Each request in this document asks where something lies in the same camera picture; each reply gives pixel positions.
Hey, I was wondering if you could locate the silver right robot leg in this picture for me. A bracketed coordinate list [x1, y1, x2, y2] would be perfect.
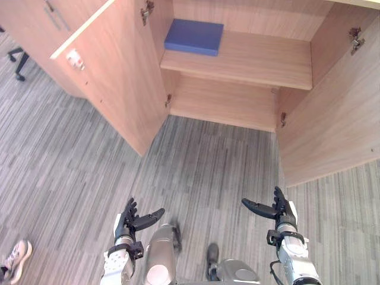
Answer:
[205, 243, 262, 283]

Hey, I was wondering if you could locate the wooden office cabinet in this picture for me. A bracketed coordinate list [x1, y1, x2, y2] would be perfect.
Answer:
[139, 0, 380, 134]

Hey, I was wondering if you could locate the wooden cabinet shelf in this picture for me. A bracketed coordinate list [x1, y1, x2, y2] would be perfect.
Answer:
[160, 28, 314, 91]

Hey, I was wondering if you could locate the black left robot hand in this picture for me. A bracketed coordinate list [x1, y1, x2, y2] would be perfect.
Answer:
[113, 197, 166, 239]

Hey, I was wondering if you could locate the blue folder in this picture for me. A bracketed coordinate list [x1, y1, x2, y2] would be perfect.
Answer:
[164, 18, 224, 57]

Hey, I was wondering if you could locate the black office chair base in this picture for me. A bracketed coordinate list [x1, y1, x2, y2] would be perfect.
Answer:
[7, 46, 30, 81]

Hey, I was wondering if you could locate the plain wooden cabinet door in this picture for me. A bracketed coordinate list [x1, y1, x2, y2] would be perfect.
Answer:
[275, 24, 380, 188]

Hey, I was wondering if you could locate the wooden cabinet door with sticker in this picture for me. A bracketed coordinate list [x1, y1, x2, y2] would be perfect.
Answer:
[49, 0, 170, 157]

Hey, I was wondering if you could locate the person's foot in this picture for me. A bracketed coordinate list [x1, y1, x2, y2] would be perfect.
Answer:
[0, 239, 33, 285]

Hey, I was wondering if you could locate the wooden cabinet with metal handles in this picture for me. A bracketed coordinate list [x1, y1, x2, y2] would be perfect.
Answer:
[0, 0, 109, 100]

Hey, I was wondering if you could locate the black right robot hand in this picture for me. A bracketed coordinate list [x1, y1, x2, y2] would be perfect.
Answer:
[241, 186, 298, 233]

